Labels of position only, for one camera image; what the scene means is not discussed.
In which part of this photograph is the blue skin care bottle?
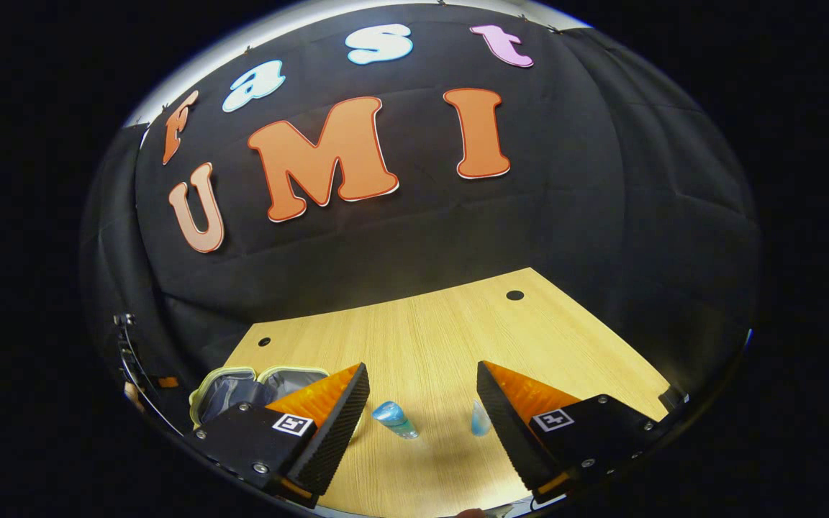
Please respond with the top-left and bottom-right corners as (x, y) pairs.
(372, 401), (420, 440)

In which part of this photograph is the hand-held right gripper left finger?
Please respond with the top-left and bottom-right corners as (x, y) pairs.
(191, 362), (371, 509)

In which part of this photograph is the pale yellow suitcase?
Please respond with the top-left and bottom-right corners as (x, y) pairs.
(189, 365), (366, 434)

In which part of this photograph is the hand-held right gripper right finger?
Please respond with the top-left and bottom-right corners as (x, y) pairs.
(476, 360), (674, 504)

